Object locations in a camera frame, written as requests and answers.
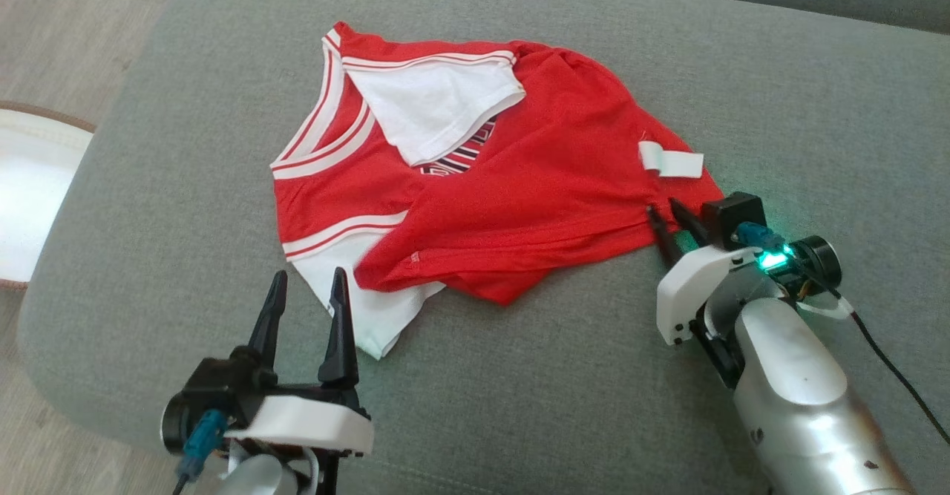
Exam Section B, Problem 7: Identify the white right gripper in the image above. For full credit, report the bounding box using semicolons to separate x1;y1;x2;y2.
646;197;787;390

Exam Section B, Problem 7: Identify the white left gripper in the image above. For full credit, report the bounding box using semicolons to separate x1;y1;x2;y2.
226;266;376;495

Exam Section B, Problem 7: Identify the red and white jersey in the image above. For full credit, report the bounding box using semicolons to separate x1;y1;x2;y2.
269;20;724;361

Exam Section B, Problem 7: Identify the light grey sofa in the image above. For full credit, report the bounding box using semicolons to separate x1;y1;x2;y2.
16;0;950;495

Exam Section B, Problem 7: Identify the white cable tag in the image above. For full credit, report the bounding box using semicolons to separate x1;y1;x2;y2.
798;295;854;321

